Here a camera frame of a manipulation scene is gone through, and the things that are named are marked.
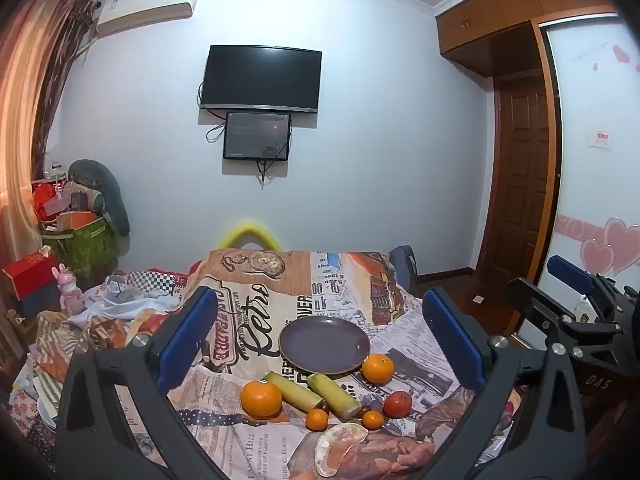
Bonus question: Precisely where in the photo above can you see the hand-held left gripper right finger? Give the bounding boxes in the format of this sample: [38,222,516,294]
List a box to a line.
[422,287,588,480]

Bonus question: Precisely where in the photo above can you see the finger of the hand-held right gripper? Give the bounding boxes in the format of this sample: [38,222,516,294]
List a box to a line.
[504,277,623,358]
[546,255,640,321]

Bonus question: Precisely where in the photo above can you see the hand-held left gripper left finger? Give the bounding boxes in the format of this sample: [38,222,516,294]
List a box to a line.
[54,287,221,480]

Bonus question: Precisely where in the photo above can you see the large orange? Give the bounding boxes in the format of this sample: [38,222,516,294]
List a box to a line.
[240,380,284,419]
[361,353,396,386]

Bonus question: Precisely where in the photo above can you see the red tomato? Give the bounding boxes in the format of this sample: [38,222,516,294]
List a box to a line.
[383,391,413,419]

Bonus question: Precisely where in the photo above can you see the yellow-green sugarcane piece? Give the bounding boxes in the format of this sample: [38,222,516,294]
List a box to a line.
[306,372,362,420]
[263,371,326,410]

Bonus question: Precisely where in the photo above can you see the dark purple plate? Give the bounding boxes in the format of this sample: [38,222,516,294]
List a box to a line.
[278,316,372,376]

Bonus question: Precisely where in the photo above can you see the peeled pomelo segment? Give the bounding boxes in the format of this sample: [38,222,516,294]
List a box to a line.
[314,422,369,478]

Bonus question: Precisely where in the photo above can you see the printed newspaper-pattern blanket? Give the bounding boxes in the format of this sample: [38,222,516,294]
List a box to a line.
[10,247,526,480]

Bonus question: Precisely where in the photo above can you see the black-white checkered cloth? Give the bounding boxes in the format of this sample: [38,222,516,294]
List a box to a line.
[127,270,177,297]

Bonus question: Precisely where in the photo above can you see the white heart-print wardrobe door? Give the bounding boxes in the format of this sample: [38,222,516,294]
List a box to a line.
[517,12,640,351]

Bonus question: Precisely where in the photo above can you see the white crumpled cloth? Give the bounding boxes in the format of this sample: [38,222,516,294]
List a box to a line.
[67,280,182,332]

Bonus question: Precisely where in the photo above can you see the dark blue chair back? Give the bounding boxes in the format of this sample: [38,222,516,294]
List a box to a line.
[389,245,419,297]

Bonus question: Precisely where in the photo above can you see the brown wooden door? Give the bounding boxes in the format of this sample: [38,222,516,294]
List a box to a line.
[475,75,551,281]

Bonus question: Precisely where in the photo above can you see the yellow foam chair back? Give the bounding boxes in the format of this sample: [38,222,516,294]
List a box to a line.
[220,220,284,252]

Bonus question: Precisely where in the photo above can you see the pink bunny toy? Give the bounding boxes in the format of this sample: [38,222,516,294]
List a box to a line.
[59,263,85,314]

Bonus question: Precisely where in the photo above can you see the green patterned box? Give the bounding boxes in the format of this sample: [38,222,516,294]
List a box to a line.
[41,215,118,278]

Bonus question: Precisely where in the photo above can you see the orange box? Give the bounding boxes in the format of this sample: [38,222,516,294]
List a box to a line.
[57,211,97,231]

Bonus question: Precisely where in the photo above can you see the grey plush toy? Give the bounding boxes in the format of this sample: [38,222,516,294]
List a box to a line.
[67,159,131,236]

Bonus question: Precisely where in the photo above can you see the red box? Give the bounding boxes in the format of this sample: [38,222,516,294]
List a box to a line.
[2,252,60,302]

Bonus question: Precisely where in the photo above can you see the red gift bag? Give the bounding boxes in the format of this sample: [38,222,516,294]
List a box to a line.
[32,182,69,222]

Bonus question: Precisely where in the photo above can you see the wooden overhead cabinet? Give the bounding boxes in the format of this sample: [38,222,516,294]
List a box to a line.
[436,0,618,78]

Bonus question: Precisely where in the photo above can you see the orange-brown curtain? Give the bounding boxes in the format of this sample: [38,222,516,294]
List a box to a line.
[0,0,101,281]

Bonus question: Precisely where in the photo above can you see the white air conditioner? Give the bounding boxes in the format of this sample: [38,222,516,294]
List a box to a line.
[95,0,201,37]

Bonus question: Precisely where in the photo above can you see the small black wall monitor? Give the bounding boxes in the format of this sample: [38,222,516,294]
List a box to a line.
[223,111,292,161]

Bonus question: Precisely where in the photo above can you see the black wall television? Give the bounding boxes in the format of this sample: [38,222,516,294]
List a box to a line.
[199,45,322,113]

